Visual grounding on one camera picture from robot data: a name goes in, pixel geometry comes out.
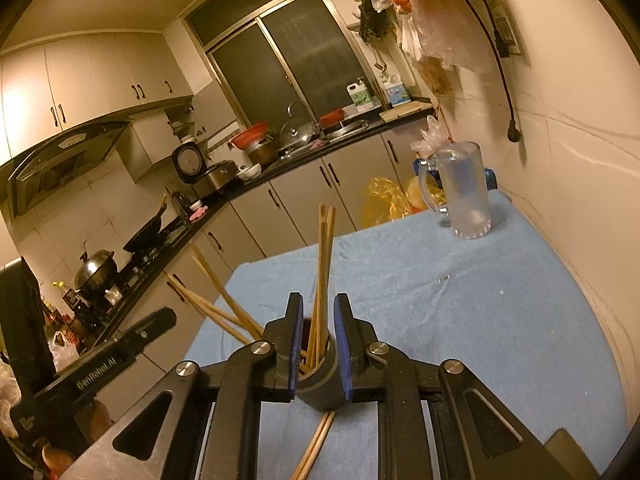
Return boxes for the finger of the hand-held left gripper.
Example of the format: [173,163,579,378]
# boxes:
[117,308,178,357]

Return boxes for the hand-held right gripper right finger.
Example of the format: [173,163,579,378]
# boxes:
[333,292,577,480]

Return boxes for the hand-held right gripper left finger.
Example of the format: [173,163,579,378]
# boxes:
[62,292,305,480]

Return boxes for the black plastic cup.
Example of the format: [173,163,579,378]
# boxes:
[295,313,351,413]

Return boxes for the pale wooden chopstick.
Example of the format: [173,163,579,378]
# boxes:
[300,411,336,480]
[290,412,328,480]

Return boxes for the bunch of wooden chopsticks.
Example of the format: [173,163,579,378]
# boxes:
[167,203,337,376]

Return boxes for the person's left hand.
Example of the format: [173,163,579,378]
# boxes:
[40,399,115,478]

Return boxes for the small white plastic bag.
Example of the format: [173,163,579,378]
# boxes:
[47,330,81,370]

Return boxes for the cooking oil bottle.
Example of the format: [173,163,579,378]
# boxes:
[50,280,76,319]

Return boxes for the dark sauce bottle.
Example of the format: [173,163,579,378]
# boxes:
[63,287,90,332]

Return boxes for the black gas stove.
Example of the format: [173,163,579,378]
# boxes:
[100,230,187,312]

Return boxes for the steel pot with lid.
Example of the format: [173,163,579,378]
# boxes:
[73,248,121,306]

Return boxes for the black wok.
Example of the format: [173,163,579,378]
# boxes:
[122,194,171,254]

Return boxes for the blue tablecloth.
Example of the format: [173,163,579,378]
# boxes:
[182,187,632,480]

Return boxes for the electric kettle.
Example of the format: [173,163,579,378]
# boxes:
[169,189,194,216]

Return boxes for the yellow plastic bag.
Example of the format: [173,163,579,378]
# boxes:
[360,175,447,231]

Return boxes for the lower kitchen cabinets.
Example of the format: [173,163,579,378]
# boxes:
[97,125,437,426]

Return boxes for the kitchen cabinets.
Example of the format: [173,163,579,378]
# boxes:
[0,30,196,162]
[97,125,437,426]

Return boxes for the rice cooker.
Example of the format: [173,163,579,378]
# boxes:
[171,139,240,197]

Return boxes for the range hood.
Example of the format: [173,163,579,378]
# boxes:
[5,119,134,219]

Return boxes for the clear glass mug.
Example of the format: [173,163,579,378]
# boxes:
[417,140,494,241]

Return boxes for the metal pot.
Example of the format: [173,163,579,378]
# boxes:
[244,135,279,166]

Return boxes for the red basin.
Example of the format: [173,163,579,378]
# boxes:
[230,120,271,150]

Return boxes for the steel sink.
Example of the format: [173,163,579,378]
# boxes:
[324,118,370,139]

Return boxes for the glass pot lid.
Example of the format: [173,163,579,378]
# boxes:
[278,114,315,149]

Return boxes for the wooden cutting board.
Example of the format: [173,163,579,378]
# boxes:
[378,101,435,124]

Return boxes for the upper kitchen cabinets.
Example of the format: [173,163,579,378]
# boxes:
[0,30,196,162]

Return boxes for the chrome faucet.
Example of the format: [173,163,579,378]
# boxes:
[286,99,321,134]

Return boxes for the white jug green label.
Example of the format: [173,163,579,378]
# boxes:
[347,77,379,113]

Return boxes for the white jug blue label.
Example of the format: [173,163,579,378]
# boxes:
[379,72,412,107]

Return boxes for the hanging bag with brown contents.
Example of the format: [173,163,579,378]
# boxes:
[417,55,456,96]

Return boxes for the dark window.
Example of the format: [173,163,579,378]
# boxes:
[184,0,374,134]

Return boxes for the hanging clear plastic bag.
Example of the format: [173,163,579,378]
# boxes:
[399,0,496,74]

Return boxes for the black power cable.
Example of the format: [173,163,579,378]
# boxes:
[454,0,522,144]

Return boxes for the black wall hook rack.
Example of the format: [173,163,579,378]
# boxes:
[357,0,389,41]

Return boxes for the wall power socket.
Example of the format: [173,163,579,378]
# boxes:
[492,9,524,59]

